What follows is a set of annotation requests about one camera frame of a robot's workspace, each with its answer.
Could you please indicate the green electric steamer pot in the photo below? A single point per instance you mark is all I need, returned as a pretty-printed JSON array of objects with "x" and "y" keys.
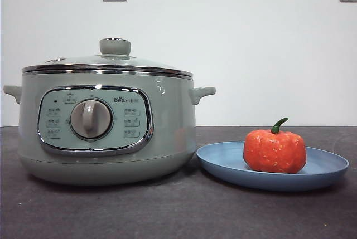
[{"x": 167, "y": 127}]

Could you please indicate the glass lid with green knob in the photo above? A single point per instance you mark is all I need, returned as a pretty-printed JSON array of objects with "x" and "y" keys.
[{"x": 115, "y": 46}]

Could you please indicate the orange pumpkin with green stem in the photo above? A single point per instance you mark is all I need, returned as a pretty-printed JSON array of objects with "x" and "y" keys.
[{"x": 273, "y": 152}]

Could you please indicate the blue plate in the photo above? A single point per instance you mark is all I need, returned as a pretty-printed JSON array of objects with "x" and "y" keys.
[{"x": 223, "y": 158}]

